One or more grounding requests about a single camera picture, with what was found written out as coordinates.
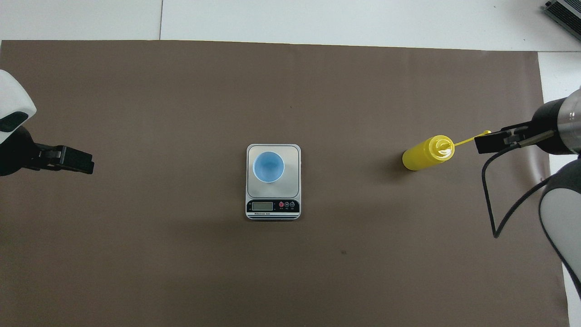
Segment grey ribbed metal device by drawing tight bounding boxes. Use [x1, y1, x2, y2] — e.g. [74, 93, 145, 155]
[544, 0, 581, 29]

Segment silver digital kitchen scale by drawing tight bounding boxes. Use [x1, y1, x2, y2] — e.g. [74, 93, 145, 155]
[246, 144, 302, 221]

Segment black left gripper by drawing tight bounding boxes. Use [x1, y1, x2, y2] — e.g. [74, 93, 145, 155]
[0, 125, 95, 178]

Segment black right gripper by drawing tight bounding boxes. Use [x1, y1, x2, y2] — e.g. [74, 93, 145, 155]
[474, 97, 574, 156]

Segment brown paper table mat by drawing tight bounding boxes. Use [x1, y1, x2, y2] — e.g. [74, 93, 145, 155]
[0, 40, 571, 327]

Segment light blue plastic cup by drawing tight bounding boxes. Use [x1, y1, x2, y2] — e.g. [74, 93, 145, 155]
[252, 151, 285, 183]

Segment yellow squeeze bottle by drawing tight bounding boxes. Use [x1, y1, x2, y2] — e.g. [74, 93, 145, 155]
[402, 130, 492, 172]

